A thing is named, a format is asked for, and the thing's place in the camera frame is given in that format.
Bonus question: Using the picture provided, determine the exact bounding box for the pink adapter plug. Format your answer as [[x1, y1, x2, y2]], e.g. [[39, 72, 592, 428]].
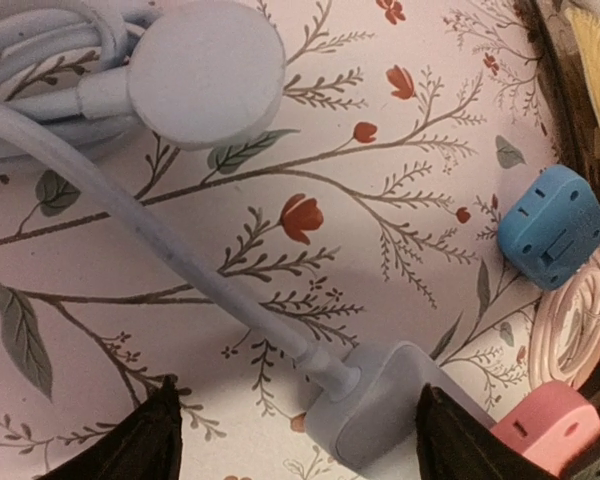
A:
[[491, 380, 600, 476]]

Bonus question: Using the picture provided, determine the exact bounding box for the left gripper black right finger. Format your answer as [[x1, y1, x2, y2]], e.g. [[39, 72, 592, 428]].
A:
[[416, 384, 550, 480]]

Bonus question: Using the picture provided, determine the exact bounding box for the cyan adapter plug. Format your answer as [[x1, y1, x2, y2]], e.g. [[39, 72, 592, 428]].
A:
[[497, 165, 600, 291]]

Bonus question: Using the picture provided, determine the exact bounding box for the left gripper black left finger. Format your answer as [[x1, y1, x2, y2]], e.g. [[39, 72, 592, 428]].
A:
[[43, 378, 183, 480]]

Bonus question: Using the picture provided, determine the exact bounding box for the grey small power strip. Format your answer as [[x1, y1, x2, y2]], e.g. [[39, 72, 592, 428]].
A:
[[300, 341, 495, 473]]

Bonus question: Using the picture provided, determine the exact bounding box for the pink socket power cord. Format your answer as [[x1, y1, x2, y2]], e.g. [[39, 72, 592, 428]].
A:
[[527, 244, 600, 396]]

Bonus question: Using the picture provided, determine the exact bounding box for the grey strip plug and cord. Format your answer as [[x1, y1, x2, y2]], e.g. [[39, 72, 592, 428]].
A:
[[0, 0, 361, 406]]

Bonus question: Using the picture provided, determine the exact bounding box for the square floral plate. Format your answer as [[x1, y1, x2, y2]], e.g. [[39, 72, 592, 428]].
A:
[[514, 0, 600, 211]]

